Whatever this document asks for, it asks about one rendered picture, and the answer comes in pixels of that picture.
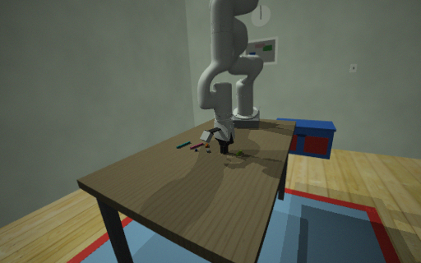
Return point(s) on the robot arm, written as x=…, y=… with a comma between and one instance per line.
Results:
x=226, y=31

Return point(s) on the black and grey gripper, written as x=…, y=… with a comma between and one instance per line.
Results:
x=226, y=134

